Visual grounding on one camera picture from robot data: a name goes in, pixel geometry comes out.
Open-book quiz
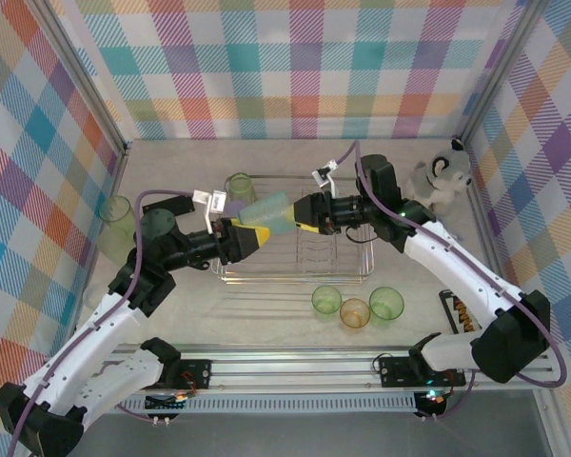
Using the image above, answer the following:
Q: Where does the teal translucent cup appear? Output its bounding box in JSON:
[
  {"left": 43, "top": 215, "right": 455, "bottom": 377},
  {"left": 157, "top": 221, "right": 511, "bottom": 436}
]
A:
[{"left": 236, "top": 191, "right": 297, "bottom": 235}]

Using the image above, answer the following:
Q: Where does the tall clear green cup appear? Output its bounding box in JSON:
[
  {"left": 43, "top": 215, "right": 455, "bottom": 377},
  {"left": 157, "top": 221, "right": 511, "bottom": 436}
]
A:
[{"left": 225, "top": 171, "right": 258, "bottom": 207}]

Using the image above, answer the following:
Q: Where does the orange translucent cup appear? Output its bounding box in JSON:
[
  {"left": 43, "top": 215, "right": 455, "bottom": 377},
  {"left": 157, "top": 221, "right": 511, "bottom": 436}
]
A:
[{"left": 339, "top": 297, "right": 371, "bottom": 328}]

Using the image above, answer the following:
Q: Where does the medium green translucent cup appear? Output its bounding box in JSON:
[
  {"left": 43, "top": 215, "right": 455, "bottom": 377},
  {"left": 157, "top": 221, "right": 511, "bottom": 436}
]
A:
[{"left": 368, "top": 286, "right": 405, "bottom": 328}]

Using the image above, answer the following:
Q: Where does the tall pale green cup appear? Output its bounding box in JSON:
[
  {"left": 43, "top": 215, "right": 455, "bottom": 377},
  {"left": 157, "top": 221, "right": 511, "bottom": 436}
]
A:
[{"left": 98, "top": 194, "right": 137, "bottom": 266}]

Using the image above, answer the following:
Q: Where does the small light green cup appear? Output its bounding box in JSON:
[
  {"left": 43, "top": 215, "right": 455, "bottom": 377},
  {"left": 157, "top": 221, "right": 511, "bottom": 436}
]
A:
[{"left": 311, "top": 284, "right": 343, "bottom": 316}]

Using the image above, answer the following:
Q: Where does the grey husky plush toy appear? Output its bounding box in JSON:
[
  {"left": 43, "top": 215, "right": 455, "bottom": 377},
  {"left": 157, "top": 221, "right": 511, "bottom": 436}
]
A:
[{"left": 405, "top": 136, "right": 475, "bottom": 221}]

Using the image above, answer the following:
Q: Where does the clear colourless cup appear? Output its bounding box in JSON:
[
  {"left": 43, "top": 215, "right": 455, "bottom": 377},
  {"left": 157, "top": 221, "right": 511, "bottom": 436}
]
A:
[{"left": 83, "top": 283, "right": 109, "bottom": 310}]

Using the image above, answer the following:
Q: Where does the black abacus with orange beads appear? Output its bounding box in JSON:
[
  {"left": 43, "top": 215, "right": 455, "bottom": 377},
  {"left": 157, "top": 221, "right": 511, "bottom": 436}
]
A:
[{"left": 438, "top": 288, "right": 482, "bottom": 334}]

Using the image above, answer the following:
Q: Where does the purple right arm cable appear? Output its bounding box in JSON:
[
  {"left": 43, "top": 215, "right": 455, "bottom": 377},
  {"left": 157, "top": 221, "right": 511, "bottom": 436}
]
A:
[{"left": 332, "top": 140, "right": 568, "bottom": 385}]

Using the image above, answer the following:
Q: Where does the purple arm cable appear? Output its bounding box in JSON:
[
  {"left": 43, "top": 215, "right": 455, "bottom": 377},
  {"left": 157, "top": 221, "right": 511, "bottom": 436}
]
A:
[
  {"left": 7, "top": 188, "right": 196, "bottom": 457},
  {"left": 332, "top": 140, "right": 568, "bottom": 385}
]

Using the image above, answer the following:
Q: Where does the chrome wire dish rack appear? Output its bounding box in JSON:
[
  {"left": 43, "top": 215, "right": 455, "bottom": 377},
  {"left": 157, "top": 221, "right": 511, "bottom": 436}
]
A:
[{"left": 211, "top": 175, "right": 377, "bottom": 286}]

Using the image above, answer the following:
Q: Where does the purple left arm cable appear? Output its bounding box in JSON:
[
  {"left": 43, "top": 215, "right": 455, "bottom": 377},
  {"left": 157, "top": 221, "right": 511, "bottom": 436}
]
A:
[{"left": 7, "top": 188, "right": 196, "bottom": 457}]

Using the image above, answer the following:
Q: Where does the thin aluminium floor rail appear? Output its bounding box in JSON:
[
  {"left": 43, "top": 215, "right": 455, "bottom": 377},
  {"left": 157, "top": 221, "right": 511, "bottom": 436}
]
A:
[
  {"left": 64, "top": 140, "right": 133, "bottom": 357},
  {"left": 459, "top": 138, "right": 524, "bottom": 351}
]

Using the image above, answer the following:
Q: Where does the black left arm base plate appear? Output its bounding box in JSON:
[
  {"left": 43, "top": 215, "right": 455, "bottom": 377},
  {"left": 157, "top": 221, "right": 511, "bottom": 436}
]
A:
[{"left": 168, "top": 357, "right": 214, "bottom": 390}]

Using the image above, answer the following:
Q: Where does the wide aluminium extrusion rail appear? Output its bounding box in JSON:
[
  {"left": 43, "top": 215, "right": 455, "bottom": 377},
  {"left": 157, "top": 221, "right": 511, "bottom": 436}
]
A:
[{"left": 42, "top": 343, "right": 556, "bottom": 397}]

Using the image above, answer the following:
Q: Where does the small circuit board with wires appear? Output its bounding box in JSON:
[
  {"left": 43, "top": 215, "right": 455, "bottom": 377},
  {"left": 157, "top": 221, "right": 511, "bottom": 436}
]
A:
[
  {"left": 414, "top": 388, "right": 447, "bottom": 419},
  {"left": 145, "top": 390, "right": 190, "bottom": 411}
]

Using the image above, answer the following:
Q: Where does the white slotted cable duct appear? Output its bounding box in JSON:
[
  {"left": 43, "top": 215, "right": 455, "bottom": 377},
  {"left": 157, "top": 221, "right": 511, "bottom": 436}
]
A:
[{"left": 123, "top": 393, "right": 421, "bottom": 416}]

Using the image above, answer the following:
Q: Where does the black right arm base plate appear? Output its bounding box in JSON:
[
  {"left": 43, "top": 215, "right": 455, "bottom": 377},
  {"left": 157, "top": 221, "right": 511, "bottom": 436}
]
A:
[{"left": 378, "top": 355, "right": 466, "bottom": 387}]

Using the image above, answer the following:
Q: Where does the aluminium frame post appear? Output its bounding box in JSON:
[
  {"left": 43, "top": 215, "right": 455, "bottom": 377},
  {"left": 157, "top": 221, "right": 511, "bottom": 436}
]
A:
[
  {"left": 30, "top": 0, "right": 134, "bottom": 161},
  {"left": 456, "top": 0, "right": 552, "bottom": 144}
]

